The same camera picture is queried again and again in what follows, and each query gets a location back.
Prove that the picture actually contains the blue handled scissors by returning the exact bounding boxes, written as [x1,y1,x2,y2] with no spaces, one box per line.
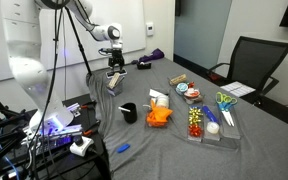
[220,96,239,128]

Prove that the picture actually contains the clear tray with ribbon spools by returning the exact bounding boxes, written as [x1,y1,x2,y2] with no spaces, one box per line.
[167,75,206,106]

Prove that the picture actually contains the white tape roll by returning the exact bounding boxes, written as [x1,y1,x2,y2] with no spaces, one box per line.
[155,94,170,109]

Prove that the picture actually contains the cork coloured wooden piece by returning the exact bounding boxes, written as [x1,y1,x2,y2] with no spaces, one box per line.
[169,73,188,86]

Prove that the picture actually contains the light blue ribbon spool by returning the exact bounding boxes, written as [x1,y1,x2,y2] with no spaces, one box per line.
[175,82,189,95]

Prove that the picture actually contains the black robot cart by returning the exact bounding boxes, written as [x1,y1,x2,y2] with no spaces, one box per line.
[0,93,112,180]

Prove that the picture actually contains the purple cloth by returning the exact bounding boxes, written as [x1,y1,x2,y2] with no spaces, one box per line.
[131,48,166,65]

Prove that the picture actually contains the white wall thermostat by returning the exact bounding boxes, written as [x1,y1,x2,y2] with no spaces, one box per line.
[145,22,155,37]

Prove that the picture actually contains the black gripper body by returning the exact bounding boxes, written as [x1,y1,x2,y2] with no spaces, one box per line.
[108,49,126,68]

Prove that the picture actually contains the clear tray with orange cloth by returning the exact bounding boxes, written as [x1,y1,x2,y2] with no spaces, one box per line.
[144,87,172,130]

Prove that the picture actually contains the white emergency stop button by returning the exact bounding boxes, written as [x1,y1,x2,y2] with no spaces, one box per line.
[69,134,95,158]

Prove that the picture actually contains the wooden block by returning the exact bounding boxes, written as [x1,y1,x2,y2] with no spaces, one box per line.
[107,72,121,90]

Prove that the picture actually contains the clear plastic bowl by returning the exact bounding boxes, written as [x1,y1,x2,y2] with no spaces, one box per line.
[106,75,126,97]

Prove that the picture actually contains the whiteboard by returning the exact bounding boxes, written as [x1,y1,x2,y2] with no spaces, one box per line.
[0,0,148,85]

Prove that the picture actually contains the black cup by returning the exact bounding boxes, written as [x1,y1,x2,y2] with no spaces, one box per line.
[120,102,139,125]

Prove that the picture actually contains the gold gift bow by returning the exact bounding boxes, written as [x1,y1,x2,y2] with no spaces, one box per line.
[188,106,204,125]

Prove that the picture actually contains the white paper sheet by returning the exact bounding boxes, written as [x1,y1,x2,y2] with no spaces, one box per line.
[148,88,165,100]

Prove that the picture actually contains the black mesh office chair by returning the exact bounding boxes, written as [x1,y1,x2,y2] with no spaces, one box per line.
[205,35,288,105]

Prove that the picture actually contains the red gift bow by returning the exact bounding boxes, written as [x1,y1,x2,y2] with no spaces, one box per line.
[188,123,204,138]

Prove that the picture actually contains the small clear tape roll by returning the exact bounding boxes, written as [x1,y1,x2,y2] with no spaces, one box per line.
[206,121,221,135]

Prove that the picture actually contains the green handled scissors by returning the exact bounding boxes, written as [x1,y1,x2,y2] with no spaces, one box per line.
[215,91,234,127]

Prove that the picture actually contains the clear compartment organizer tray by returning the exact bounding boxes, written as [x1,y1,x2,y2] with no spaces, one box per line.
[186,104,242,142]

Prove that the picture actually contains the blue marker pen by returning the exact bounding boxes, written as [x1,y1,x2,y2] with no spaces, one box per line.
[201,105,220,125]

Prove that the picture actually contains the small blue oblong object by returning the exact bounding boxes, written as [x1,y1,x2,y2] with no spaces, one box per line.
[116,143,131,154]

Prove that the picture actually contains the white marker pen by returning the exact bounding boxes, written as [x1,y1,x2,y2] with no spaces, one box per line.
[117,106,132,113]

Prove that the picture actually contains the black camera tripod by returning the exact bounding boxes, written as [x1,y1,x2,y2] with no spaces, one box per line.
[62,5,94,78]

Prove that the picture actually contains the printed paper sheet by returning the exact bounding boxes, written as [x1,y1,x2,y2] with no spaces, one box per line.
[219,81,256,99]

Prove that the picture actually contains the grey table cloth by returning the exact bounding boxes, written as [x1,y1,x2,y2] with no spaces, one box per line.
[86,57,288,180]

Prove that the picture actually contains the orange crumpled cloth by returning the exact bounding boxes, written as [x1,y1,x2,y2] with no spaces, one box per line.
[146,99,174,128]

